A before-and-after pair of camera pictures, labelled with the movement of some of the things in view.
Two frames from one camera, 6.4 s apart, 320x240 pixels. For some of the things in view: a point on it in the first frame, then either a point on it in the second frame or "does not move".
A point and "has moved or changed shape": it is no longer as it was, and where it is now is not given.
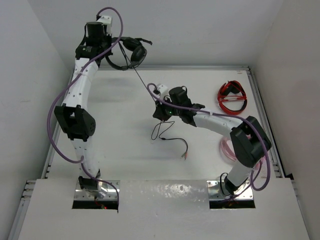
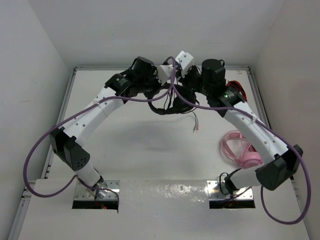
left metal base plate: [80, 194] does not move
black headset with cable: [137, 52] has moved or changed shape
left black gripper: [106, 37] to [153, 75]
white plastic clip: [164, 90] to [185, 60]
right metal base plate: [244, 192] does not move
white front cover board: [161, 210] does not move
